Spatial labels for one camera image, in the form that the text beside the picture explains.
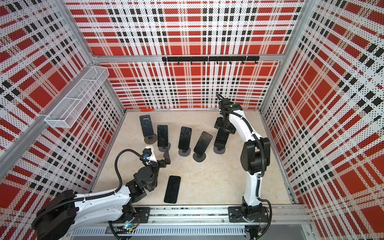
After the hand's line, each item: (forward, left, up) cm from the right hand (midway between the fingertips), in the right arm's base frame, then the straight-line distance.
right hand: (223, 129), depth 90 cm
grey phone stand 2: (-5, +38, -14) cm, 41 cm away
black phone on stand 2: (-1, +39, -4) cm, 39 cm away
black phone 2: (-31, +30, -14) cm, 45 cm away
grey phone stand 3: (-8, +25, -15) cm, 30 cm away
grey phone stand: (+2, +50, -14) cm, 52 cm away
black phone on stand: (+6, +50, -3) cm, 50 cm away
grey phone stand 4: (-11, +16, -16) cm, 25 cm away
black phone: (-3, +1, -6) cm, 7 cm away
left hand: (-16, +36, +3) cm, 39 cm away
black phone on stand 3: (-5, +24, -2) cm, 24 cm away
